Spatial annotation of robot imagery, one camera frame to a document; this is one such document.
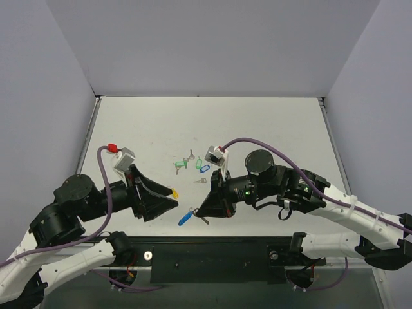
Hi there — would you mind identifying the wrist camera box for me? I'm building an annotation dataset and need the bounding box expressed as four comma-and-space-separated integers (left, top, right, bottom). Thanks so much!
205, 145, 227, 167
112, 147, 135, 173

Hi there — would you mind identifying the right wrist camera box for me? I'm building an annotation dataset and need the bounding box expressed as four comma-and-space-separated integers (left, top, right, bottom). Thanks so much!
205, 145, 227, 167

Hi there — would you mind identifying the yellow key tag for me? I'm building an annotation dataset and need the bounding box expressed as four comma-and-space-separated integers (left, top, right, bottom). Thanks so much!
172, 189, 179, 199

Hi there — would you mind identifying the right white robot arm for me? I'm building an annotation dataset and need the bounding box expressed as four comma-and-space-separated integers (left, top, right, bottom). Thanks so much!
196, 146, 411, 270

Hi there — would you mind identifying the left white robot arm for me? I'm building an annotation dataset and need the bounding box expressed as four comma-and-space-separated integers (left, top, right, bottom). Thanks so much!
1, 165, 178, 308

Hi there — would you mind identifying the grey key top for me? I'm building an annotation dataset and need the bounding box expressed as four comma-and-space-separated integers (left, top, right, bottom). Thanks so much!
189, 149, 195, 160

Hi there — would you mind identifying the green key tag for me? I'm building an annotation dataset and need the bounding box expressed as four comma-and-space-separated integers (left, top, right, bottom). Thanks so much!
196, 157, 203, 170
174, 161, 187, 169

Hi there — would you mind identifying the silver key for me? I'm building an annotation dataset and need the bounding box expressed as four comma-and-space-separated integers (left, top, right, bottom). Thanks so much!
199, 217, 210, 225
194, 178, 207, 183

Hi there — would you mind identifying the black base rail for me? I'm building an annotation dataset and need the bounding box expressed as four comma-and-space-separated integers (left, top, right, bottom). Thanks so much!
110, 236, 311, 284

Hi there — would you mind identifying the green key tag left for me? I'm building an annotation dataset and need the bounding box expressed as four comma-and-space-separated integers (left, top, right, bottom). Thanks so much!
174, 161, 187, 169

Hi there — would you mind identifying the grey key by green tag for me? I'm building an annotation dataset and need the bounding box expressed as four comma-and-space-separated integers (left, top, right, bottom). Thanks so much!
183, 157, 189, 168

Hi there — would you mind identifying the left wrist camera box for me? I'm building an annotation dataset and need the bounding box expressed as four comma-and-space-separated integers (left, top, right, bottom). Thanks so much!
112, 147, 135, 173

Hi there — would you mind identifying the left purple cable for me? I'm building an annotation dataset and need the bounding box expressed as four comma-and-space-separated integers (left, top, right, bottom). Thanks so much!
0, 144, 122, 268

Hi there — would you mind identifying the solid blue key tag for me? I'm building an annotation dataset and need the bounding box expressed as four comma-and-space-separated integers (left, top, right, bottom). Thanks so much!
178, 211, 192, 226

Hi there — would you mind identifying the loose silver key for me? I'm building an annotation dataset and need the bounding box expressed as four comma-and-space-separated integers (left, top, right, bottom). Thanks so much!
194, 178, 207, 183

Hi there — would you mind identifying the blue clear key tag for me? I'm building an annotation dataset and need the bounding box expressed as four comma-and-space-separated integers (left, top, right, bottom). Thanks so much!
199, 163, 212, 173

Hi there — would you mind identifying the green key tag right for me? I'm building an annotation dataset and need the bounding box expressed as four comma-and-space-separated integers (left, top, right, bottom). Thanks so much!
196, 157, 203, 170

